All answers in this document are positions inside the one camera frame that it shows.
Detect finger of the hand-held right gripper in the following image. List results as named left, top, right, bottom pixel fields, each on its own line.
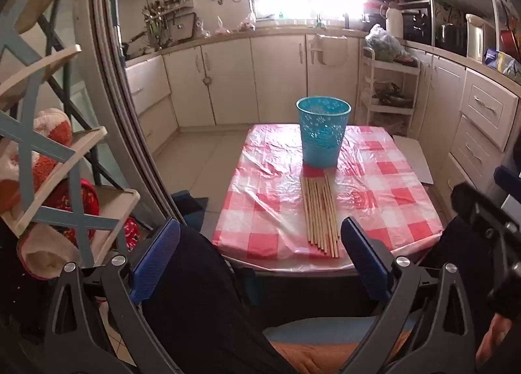
left=494, top=165, right=521, bottom=199
left=451, top=182, right=521, bottom=244

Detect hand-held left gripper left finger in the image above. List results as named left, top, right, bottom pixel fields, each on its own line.
left=41, top=219, right=182, bottom=374

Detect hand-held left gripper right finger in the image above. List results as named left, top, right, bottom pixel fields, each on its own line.
left=341, top=217, right=477, bottom=374

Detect bunch of wooden chopsticks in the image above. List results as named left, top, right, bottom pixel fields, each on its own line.
left=300, top=174, right=340, bottom=258

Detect blue perforated plastic basket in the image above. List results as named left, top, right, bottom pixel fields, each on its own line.
left=296, top=97, right=351, bottom=168

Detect person's right hand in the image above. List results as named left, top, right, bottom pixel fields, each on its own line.
left=475, top=312, right=521, bottom=374

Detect person's right leg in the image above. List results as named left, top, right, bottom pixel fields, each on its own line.
left=419, top=215, right=493, bottom=277

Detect dark blue dustpan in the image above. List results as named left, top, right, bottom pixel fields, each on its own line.
left=171, top=191, right=208, bottom=228

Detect flat cardboard piece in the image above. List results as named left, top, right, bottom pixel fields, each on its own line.
left=393, top=135, right=434, bottom=185

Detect orange seat cushion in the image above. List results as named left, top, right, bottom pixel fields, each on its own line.
left=262, top=315, right=416, bottom=374

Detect red white plush toy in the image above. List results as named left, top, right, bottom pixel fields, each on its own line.
left=0, top=107, right=74, bottom=204
left=16, top=179, right=139, bottom=281

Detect red white checkered tablecloth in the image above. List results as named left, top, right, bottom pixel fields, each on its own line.
left=212, top=123, right=444, bottom=273

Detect blue box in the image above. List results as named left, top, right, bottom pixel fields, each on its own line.
left=484, top=48, right=515, bottom=71

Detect red pot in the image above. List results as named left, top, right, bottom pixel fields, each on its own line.
left=500, top=28, right=519, bottom=55

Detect white tall appliance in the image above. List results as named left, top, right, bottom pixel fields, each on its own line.
left=466, top=13, right=495, bottom=63

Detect black toaster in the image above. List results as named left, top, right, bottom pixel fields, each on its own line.
left=435, top=23, right=468, bottom=56

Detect white trolley rack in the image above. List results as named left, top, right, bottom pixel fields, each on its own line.
left=358, top=46, right=420, bottom=136

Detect plastic bag of greens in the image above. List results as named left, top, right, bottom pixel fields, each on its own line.
left=365, top=24, right=408, bottom=63

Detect black countertop oven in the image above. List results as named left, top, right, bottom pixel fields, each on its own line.
left=403, top=7, right=432, bottom=47

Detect white thermos jug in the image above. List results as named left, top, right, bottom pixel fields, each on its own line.
left=386, top=5, right=404, bottom=38

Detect cream lower kitchen cabinets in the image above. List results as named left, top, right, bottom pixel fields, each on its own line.
left=124, top=30, right=521, bottom=228

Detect white door-hung bag holder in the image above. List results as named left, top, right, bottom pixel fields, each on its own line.
left=307, top=34, right=348, bottom=67

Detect stack of pots and bowls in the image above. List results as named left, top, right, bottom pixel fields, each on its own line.
left=362, top=0, right=393, bottom=30

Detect plastic bags on counter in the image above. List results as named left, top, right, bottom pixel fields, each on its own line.
left=195, top=16, right=257, bottom=36

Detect metal sliding door frame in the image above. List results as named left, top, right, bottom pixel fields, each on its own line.
left=87, top=0, right=180, bottom=228

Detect wooden shelf with blue frame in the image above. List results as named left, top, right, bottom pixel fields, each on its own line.
left=0, top=0, right=141, bottom=269

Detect wall utensil rack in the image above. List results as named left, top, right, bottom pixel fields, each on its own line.
left=142, top=0, right=196, bottom=33

